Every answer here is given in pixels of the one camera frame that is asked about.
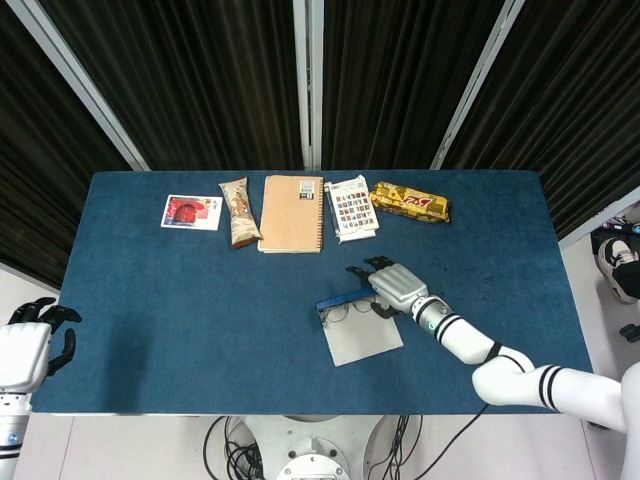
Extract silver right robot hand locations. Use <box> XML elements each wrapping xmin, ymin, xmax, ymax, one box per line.
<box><xmin>345</xmin><ymin>256</ymin><xmax>430</xmax><ymax>320</ymax></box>

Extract white vertical frame post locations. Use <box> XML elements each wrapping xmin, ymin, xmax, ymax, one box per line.
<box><xmin>292</xmin><ymin>0</ymin><xmax>325</xmax><ymax>171</ymax></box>

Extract long black cable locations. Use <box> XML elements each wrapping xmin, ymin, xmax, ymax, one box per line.
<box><xmin>364</xmin><ymin>404</ymin><xmax>489</xmax><ymax>480</ymax></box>

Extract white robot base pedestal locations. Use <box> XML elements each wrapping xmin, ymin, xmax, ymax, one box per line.
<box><xmin>234</xmin><ymin>414</ymin><xmax>396</xmax><ymax>480</ymax></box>

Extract red picture card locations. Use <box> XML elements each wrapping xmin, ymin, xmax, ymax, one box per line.
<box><xmin>160</xmin><ymin>194</ymin><xmax>223</xmax><ymax>232</ymax></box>

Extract white frame bar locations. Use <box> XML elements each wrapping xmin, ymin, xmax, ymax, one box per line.
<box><xmin>558</xmin><ymin>184</ymin><xmax>640</xmax><ymax>249</ymax></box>

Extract black cable bundle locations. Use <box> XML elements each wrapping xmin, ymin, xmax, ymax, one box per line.
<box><xmin>203</xmin><ymin>414</ymin><xmax>266</xmax><ymax>480</ymax></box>

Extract blue table cloth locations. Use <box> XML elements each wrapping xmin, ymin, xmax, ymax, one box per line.
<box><xmin>30</xmin><ymin>169</ymin><xmax>601</xmax><ymax>416</ymax></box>

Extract white slanted frame post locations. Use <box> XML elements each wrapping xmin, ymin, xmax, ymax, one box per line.
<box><xmin>4</xmin><ymin>0</ymin><xmax>151</xmax><ymax>172</ymax></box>
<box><xmin>429</xmin><ymin>0</ymin><xmax>526</xmax><ymax>171</ymax></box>

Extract black and white sneaker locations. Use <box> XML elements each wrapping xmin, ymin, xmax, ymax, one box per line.
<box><xmin>597</xmin><ymin>237</ymin><xmax>640</xmax><ymax>305</ymax></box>

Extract white stamp-print booklet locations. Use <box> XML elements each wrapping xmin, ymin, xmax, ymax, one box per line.
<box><xmin>323</xmin><ymin>174</ymin><xmax>381</xmax><ymax>245</ymax></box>

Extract beige snack packet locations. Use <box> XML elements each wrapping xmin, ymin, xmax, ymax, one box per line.
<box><xmin>218</xmin><ymin>176</ymin><xmax>263</xmax><ymax>250</ymax></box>

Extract black eyeglasses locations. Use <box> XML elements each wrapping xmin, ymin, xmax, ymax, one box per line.
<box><xmin>319</xmin><ymin>299</ymin><xmax>381</xmax><ymax>324</ymax></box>

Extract dark pleated curtain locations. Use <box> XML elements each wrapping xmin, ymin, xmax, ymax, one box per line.
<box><xmin>0</xmin><ymin>0</ymin><xmax>640</xmax><ymax>291</ymax></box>

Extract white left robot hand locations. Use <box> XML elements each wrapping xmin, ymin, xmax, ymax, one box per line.
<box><xmin>0</xmin><ymin>297</ymin><xmax>82</xmax><ymax>394</ymax></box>

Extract yellow biscuit package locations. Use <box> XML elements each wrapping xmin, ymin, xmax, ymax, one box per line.
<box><xmin>368</xmin><ymin>180</ymin><xmax>451</xmax><ymax>223</ymax></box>

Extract kraft spiral notebook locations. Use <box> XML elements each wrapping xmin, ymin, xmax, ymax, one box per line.
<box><xmin>256</xmin><ymin>174</ymin><xmax>325</xmax><ymax>255</ymax></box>

